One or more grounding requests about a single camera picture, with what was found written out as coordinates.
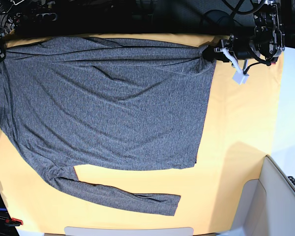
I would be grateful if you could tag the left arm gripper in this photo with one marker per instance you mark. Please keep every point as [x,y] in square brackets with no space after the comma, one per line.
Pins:
[241,48]

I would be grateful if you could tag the grey long-sleeve shirt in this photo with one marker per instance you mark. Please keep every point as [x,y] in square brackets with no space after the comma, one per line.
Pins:
[124,104]

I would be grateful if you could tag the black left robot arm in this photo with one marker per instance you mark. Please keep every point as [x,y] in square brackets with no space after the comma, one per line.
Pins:
[266,43]

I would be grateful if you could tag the red black clamp right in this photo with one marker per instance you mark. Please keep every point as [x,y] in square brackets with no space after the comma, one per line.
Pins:
[273,60]

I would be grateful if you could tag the red black clamp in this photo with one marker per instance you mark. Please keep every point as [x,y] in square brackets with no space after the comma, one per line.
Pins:
[273,60]
[13,222]

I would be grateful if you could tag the yellow table cloth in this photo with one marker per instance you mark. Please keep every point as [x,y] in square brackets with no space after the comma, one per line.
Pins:
[237,135]

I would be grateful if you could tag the white cardboard box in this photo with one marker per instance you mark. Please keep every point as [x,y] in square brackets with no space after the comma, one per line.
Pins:
[267,204]

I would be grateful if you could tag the red black clamp left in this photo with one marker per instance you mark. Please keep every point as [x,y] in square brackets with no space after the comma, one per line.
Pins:
[13,222]

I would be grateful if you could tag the grey tray edge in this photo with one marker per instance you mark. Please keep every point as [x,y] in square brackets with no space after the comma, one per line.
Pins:
[75,231]

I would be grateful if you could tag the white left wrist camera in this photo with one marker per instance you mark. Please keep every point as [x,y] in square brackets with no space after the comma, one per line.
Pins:
[240,78]

